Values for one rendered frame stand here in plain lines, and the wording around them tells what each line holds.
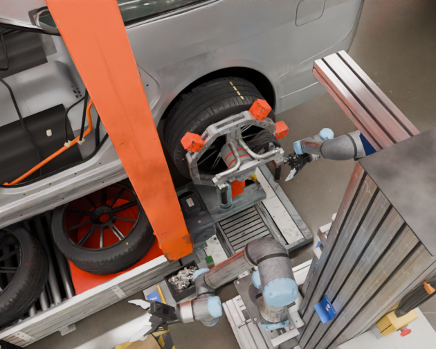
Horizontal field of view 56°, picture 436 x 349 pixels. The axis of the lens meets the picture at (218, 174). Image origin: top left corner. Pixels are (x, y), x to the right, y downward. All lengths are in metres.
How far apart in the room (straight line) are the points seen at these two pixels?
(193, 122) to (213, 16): 0.55
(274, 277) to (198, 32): 1.15
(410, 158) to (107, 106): 0.87
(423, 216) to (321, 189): 2.39
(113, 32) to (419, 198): 0.85
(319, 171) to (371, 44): 1.62
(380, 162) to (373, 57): 3.41
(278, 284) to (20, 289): 1.75
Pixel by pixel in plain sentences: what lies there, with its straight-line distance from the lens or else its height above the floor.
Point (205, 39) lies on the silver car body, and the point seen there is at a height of 1.52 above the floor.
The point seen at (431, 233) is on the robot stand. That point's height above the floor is 2.03.
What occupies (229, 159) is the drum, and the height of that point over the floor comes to 0.90.
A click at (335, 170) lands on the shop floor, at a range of 3.39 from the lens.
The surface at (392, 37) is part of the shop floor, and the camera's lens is 4.61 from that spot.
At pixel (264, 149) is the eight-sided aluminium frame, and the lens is 2.56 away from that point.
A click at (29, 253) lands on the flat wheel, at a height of 0.50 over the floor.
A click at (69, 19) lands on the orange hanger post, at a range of 1.13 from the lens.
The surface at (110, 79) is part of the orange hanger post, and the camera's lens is 1.26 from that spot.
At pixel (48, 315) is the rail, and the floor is 0.39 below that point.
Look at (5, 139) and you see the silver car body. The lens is 2.95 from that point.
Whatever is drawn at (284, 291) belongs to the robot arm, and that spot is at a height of 1.46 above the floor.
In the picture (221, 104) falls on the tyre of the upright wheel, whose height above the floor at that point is 1.18.
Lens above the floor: 2.78
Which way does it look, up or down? 57 degrees down
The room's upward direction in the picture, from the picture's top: 7 degrees counter-clockwise
